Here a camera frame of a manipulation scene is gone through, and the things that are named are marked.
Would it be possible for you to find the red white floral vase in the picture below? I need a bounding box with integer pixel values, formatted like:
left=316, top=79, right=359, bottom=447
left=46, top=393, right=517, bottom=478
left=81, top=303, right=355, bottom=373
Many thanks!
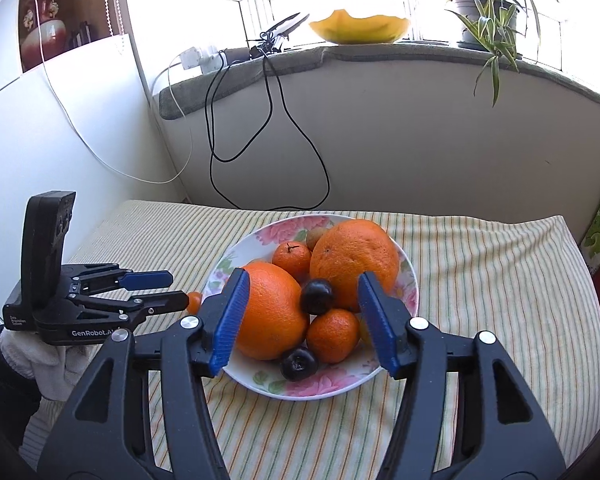
left=20, top=0, right=68, bottom=68

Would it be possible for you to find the grey windowsill pad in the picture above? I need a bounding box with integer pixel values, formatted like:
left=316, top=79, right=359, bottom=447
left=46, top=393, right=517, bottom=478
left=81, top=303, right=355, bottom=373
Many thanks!
left=157, top=42, right=600, bottom=121

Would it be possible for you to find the white bead blind cord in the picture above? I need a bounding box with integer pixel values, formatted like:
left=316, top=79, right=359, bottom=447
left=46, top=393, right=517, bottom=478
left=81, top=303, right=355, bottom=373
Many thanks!
left=102, top=0, right=131, bottom=56

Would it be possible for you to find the yellow hollow melon rind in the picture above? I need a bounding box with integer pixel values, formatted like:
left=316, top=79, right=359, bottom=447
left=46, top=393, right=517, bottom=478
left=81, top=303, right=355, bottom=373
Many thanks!
left=308, top=9, right=412, bottom=45

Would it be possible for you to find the floral white plate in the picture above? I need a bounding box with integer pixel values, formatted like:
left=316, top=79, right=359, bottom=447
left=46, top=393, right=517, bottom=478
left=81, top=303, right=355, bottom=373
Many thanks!
left=201, top=213, right=421, bottom=401

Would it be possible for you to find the person's left forearm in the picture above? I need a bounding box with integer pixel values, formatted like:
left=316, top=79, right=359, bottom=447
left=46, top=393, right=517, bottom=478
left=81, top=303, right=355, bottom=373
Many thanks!
left=0, top=332, right=43, bottom=441

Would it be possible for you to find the potted spider plant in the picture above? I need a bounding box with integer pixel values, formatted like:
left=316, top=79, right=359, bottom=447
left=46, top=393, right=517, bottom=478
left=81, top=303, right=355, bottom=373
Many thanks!
left=410, top=0, right=548, bottom=108

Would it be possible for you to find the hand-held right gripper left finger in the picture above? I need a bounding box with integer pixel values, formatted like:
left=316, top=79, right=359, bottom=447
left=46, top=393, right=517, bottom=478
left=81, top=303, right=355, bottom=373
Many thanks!
left=37, top=267, right=252, bottom=480

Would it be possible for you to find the large orange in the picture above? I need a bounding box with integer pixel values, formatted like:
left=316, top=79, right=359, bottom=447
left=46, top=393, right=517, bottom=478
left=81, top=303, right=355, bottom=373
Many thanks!
left=309, top=219, right=401, bottom=313
left=237, top=261, right=311, bottom=361

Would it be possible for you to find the white cable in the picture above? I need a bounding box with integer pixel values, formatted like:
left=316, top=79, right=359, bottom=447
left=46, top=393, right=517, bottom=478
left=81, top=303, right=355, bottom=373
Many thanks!
left=30, top=0, right=193, bottom=184

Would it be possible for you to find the white cabinet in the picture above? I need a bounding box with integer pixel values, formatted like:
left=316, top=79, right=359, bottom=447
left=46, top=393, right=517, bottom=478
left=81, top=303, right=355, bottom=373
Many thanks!
left=0, top=0, right=191, bottom=321

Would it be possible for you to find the dark plum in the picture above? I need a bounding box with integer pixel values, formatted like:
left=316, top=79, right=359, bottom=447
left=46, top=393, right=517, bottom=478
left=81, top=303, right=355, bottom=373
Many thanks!
left=280, top=347, right=319, bottom=382
left=300, top=278, right=337, bottom=316

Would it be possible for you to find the tangerine with stem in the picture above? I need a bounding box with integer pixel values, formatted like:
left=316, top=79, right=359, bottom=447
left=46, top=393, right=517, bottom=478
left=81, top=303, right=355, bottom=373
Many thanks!
left=272, top=241, right=313, bottom=284

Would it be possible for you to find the person's left hand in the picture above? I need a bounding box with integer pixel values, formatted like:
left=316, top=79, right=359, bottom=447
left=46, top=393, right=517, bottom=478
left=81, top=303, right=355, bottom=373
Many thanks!
left=0, top=327, right=93, bottom=402

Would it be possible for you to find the black cable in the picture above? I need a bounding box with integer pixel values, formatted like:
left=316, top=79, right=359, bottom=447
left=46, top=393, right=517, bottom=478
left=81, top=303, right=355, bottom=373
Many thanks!
left=205, top=35, right=331, bottom=211

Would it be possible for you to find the striped bed sheet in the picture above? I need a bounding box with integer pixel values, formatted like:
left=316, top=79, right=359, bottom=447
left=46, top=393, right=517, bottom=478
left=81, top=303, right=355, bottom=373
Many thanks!
left=22, top=200, right=600, bottom=480

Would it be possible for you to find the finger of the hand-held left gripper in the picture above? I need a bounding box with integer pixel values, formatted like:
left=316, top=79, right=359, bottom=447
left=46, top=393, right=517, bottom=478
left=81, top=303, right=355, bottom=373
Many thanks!
left=72, top=290, right=191, bottom=328
left=67, top=262, right=175, bottom=293

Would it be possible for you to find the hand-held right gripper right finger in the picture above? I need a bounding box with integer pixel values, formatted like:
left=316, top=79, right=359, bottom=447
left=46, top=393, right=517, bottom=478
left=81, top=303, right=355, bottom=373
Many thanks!
left=357, top=271, right=567, bottom=480

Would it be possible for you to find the stemless tangerine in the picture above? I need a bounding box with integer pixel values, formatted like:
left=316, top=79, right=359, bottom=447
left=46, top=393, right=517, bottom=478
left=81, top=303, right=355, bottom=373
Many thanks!
left=306, top=308, right=362, bottom=364

